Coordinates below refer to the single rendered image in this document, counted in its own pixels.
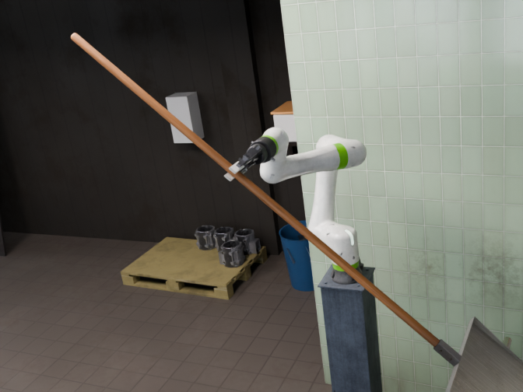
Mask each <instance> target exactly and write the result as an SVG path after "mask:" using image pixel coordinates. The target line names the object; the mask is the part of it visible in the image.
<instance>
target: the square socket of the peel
mask: <svg viewBox="0 0 523 392"><path fill-rule="evenodd" d="M433 349H434V350H435V351H436V352H437V353H439V354H440V355H441V356H442V357H443V358H445V359H446V360H447V361H448V362H449V363H450V364H452V365H453V366H455V365H457V364H458V363H459V362H460V360H461V357H462V356H461V355H459V354H458V353H457V352H456V351H455V350H454V349H453V348H452V347H451V346H449V345H448V344H447V343H446V342H445V341H443V340H442V339H440V341H439V343H438V344H437V345H436V346H435V347H433Z"/></svg>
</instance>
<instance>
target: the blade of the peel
mask: <svg viewBox="0 0 523 392"><path fill-rule="evenodd" d="M458 354H459V355H461V356H462V357H461V360H460V362H459V363H458V364H457V365H455V366H454V368H453V370H452V373H451V377H450V379H449V382H448V386H447V389H446V391H445V392H523V362H522V361H521V360H520V359H519V358H518V357H517V356H516V355H515V354H514V353H513V352H512V351H511V350H510V349H509V348H508V347H507V346H506V345H505V344H504V343H503V342H502V341H500V340H499V339H498V338H497V337H496V336H495V335H494V334H493V333H492V332H491V331H490V330H489V329H488V328H486V327H485V326H484V325H483V324H482V323H481V322H480V321H479V320H478V319H477V318H476V317H473V318H472V319H471V320H470V321H469V324H468V326H467V329H466V332H465V336H464V338H463V341H462V345H461V347H460V350H459V353H458Z"/></svg>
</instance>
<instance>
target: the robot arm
mask: <svg viewBox="0 0 523 392"><path fill-rule="evenodd" d="M251 143H252V144H251V146H250V148H249V149H248V150H247V153H246V154H244V155H243V158H239V159H238V160H239V161H240V162H239V161H238V162H236V163H235V164H233V165H232V166H231V167H230V168H229V170H230V171H232V172H233V173H234V174H235V173H237V172H238V171H240V172H242V173H246V172H247V168H249V167H251V166H253V165H259V164H261V165H260V175H261V178H262V179H263V180H264V181H265V182H267V183H270V184H276V183H278V182H281V181H283V180H287V179H290V178H293V177H298V176H302V175H305V174H309V173H316V183H315V192H314V203H313V208H312V212H311V219H310V222H309V226H308V229H309V230H310V231H311V232H312V233H313V234H314V235H315V236H317V237H318V238H319V239H320V240H322V241H323V242H324V243H326V244H327V245H328V246H329V247H330V248H332V249H333V250H334V251H335V252H336V253H337V254H338V255H339V256H340V257H342V258H343V259H344V260H345V261H347V262H348V263H349V264H350V265H352V266H353V267H354V268H355V269H356V270H357V271H358V272H359V273H360V274H363V272H362V271H361V269H363V266H364V264H363V263H361V262H360V257H359V248H358V239H357V232H356V230H355V229H354V228H353V227H351V226H346V225H342V224H338V223H336V222H335V189H336V181H337V176H338V171H339V170H342V169H347V168H351V167H355V166H359V165H360V164H362V163H363V162H364V160H365V159H366V157H367V150H366V147H365V145H364V144H363V143H362V142H360V141H358V140H355V139H347V138H340V137H338V136H335V135H324V136H322V137H321V138H319V140H318V142H317V145H316V149H315V150H312V151H309V152H303V153H300V154H295V155H291V156H286V154H287V149H288V144H289V137H288V135H287V133H286V132H285V131H284V130H283V129H281V128H270V129H268V130H267V131H265V133H264V134H263V136H261V137H260V138H259V139H257V140H256V141H254V142H251ZM331 261H332V260H331ZM332 266H333V269H332V273H331V279H332V281H333V282H335V283H338V284H343V285H347V284H353V283H355V282H357V281H356V280H355V279H353V278H352V277H351V276H350V275H348V274H347V273H346V272H345V271H343V270H342V269H341V268H340V267H339V266H338V265H337V264H336V263H335V262H334V261H332Z"/></svg>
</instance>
